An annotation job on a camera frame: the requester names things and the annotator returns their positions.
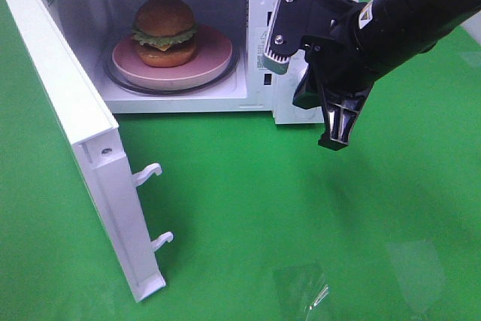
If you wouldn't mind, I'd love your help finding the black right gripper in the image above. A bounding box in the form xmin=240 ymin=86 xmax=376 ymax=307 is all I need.
xmin=292 ymin=0 xmax=376 ymax=151

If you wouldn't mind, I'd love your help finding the pink round plate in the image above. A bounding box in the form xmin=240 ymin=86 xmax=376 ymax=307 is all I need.
xmin=111 ymin=24 xmax=234 ymax=91

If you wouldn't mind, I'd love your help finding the burger with lettuce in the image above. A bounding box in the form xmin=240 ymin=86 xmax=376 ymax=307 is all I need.
xmin=132 ymin=0 xmax=197 ymax=68

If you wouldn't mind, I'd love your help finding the white microwave door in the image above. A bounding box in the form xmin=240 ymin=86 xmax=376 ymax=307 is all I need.
xmin=6 ymin=0 xmax=174 ymax=301

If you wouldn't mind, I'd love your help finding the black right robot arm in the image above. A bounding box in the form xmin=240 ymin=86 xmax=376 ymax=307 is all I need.
xmin=293 ymin=0 xmax=480 ymax=150

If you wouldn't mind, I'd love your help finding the white microwave oven body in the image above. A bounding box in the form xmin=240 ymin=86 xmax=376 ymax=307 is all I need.
xmin=6 ymin=0 xmax=322 ymax=124

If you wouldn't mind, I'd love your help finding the glass microwave turntable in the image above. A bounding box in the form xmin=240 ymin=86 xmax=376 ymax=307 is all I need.
xmin=104 ymin=49 xmax=243 ymax=96

